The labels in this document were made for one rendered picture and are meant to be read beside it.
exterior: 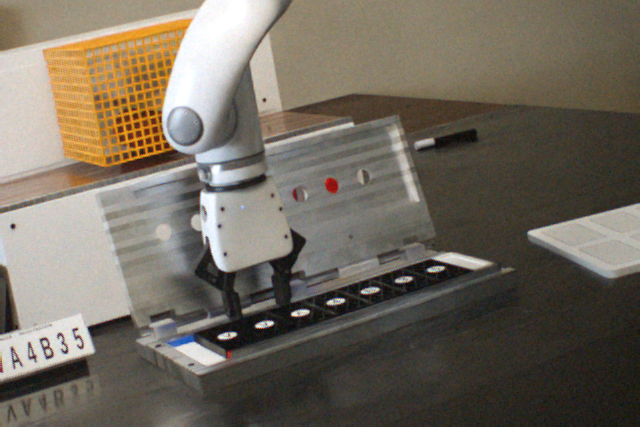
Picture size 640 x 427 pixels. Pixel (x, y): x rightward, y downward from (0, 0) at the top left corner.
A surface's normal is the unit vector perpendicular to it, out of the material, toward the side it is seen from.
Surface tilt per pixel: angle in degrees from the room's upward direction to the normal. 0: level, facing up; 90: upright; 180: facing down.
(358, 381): 0
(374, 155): 74
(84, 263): 90
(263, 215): 90
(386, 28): 90
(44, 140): 90
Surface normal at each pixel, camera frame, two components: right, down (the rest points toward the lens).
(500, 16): 0.48, 0.09
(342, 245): 0.40, -0.18
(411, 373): -0.17, -0.97
